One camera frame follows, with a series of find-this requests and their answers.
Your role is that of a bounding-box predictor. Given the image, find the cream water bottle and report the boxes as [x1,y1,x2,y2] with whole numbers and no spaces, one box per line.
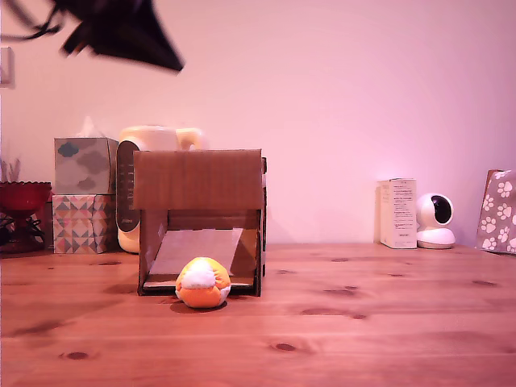
[116,125,209,255]

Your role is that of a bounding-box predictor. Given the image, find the white printed carton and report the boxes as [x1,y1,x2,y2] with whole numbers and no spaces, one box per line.
[376,178,418,250]

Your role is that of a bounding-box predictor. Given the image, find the cardboard dice tower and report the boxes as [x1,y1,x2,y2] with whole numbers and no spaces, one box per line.
[133,148,268,298]

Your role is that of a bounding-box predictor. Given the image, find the cloud print tissue box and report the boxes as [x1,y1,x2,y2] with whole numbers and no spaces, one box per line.
[53,137,119,196]

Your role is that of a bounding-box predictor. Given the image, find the grey paw print bag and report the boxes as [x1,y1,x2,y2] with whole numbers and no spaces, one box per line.
[475,169,516,255]

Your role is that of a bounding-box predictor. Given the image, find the small white round camera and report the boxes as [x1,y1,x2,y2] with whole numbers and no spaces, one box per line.
[415,193,456,250]

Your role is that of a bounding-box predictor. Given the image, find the white wall plate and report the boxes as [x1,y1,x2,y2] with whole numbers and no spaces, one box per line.
[0,47,16,89]

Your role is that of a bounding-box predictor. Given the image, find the red glass bowl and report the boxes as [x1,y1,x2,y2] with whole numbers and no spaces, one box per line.
[0,181,53,254]

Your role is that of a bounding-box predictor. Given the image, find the black cable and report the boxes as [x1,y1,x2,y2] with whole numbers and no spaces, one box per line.
[7,0,61,33]
[0,23,65,42]

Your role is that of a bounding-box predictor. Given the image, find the orange and white footbag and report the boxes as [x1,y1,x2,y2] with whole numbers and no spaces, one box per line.
[175,256,232,310]

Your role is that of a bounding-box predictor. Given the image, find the white tissue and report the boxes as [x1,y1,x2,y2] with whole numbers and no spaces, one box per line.
[74,115,106,140]

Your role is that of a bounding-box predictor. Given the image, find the triangle pattern tissue box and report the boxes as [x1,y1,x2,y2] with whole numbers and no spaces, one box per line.
[51,193,118,255]

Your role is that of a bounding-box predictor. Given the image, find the dried lavender stems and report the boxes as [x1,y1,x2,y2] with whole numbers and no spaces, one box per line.
[0,159,21,185]

